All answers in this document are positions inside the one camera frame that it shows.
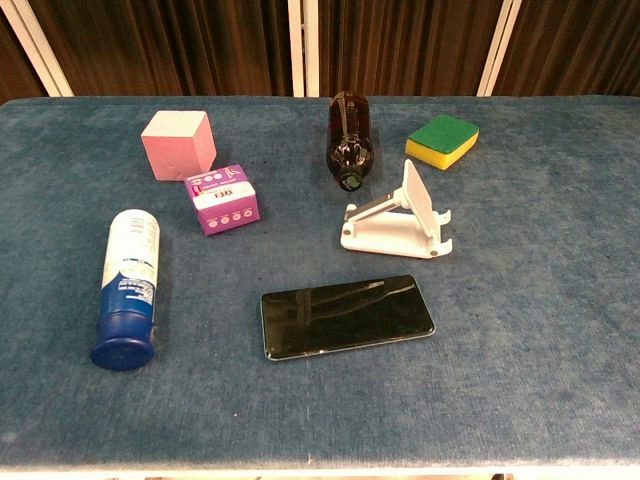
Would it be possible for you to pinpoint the black smartphone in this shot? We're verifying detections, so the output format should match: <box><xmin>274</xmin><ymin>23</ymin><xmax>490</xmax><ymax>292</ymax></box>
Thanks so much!
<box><xmin>260</xmin><ymin>273</ymin><xmax>436</xmax><ymax>361</ymax></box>

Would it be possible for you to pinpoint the white folding phone stand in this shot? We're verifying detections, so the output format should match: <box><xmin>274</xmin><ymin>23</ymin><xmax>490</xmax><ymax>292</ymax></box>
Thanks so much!
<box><xmin>339</xmin><ymin>158</ymin><xmax>455</xmax><ymax>261</ymax></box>

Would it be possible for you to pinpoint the purple and white carton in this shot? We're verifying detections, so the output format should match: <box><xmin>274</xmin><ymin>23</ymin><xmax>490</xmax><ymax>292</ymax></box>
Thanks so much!
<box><xmin>183</xmin><ymin>163</ymin><xmax>262</xmax><ymax>237</ymax></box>

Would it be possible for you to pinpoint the brown glass bottle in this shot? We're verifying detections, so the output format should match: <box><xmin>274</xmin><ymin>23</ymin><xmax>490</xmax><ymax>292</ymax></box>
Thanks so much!
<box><xmin>325</xmin><ymin>90</ymin><xmax>376</xmax><ymax>193</ymax></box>

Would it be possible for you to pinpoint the green and yellow sponge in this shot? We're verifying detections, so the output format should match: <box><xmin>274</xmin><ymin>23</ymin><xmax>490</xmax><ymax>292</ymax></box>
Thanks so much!
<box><xmin>404</xmin><ymin>113</ymin><xmax>481</xmax><ymax>172</ymax></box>

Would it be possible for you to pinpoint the blue velvet table cloth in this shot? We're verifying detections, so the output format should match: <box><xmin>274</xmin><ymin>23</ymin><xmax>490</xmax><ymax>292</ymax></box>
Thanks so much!
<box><xmin>0</xmin><ymin>95</ymin><xmax>640</xmax><ymax>470</ymax></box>

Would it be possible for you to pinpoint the pink foam cube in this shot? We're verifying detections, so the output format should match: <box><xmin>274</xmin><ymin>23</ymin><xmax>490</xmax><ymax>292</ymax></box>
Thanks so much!
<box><xmin>140</xmin><ymin>109</ymin><xmax>218</xmax><ymax>182</ymax></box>

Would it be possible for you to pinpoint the white and blue spray can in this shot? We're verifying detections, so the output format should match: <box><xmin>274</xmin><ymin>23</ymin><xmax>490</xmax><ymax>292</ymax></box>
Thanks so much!
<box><xmin>89</xmin><ymin>208</ymin><xmax>162</xmax><ymax>372</ymax></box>

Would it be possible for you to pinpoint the brown pleated curtain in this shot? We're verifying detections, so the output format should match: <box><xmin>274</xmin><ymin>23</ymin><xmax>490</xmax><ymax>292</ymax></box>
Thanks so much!
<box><xmin>0</xmin><ymin>0</ymin><xmax>640</xmax><ymax>107</ymax></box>

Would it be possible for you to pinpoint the white frame post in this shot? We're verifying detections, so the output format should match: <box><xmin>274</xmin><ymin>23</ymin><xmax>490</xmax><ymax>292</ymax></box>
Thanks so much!
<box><xmin>476</xmin><ymin>0</ymin><xmax>524</xmax><ymax>98</ymax></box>
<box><xmin>0</xmin><ymin>0</ymin><xmax>75</xmax><ymax>98</ymax></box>
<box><xmin>287</xmin><ymin>0</ymin><xmax>321</xmax><ymax>98</ymax></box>

